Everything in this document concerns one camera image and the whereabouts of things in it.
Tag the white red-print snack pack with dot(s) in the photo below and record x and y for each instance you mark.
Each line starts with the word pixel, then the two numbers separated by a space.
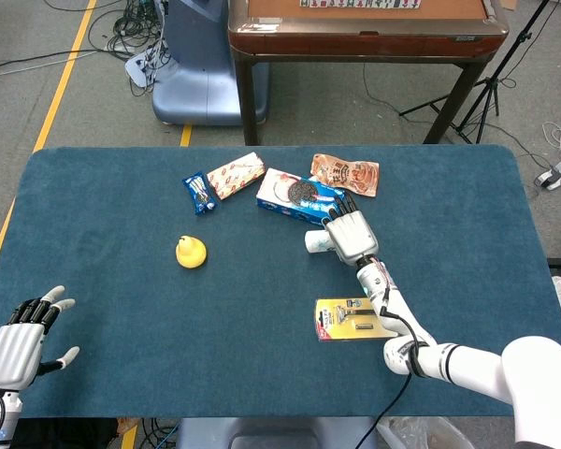
pixel 236 175

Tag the clear plastic bag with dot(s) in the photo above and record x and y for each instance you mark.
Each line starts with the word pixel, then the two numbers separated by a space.
pixel 430 435

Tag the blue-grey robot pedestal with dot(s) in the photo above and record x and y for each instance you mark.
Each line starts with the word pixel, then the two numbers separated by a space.
pixel 191 84

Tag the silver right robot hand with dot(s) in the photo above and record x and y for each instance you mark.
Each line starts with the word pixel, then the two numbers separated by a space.
pixel 353 236

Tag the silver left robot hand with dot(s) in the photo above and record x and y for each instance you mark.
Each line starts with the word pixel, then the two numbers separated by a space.
pixel 14 355

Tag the blue felt table cover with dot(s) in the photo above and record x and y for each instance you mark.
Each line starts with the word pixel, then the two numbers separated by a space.
pixel 168 337

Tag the white power strip board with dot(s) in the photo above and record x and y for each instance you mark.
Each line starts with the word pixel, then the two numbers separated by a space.
pixel 138 70

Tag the small blue Oreo packet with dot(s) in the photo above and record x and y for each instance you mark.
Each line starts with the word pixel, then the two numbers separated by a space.
pixel 198 194

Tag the yellow razor blister pack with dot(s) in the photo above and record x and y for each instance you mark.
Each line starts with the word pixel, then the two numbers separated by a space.
pixel 336 322

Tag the blue Oreo cookie box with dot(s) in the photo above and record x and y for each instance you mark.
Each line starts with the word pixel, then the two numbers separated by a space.
pixel 276 192

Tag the yellow pear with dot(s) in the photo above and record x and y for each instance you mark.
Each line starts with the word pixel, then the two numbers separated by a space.
pixel 191 255

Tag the black tripod stand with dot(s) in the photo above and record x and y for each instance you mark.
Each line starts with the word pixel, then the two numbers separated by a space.
pixel 488 89

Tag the white power strip with plugs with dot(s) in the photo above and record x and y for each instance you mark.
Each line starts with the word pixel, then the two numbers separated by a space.
pixel 558 173

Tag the orange snack pouch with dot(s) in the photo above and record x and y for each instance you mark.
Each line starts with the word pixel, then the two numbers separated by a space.
pixel 350 175

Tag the grey-blue robot own base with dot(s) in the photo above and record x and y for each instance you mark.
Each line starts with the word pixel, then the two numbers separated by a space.
pixel 262 435

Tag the brown mahjong table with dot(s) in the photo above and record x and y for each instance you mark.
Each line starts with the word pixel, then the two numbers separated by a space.
pixel 364 42

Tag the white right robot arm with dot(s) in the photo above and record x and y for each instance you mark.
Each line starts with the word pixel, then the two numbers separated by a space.
pixel 472 369

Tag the white paper cup blue flower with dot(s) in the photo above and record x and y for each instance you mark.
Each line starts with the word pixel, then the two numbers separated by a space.
pixel 315 242

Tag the upright mahjong tile row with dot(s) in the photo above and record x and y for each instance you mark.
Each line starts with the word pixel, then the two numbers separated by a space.
pixel 355 4

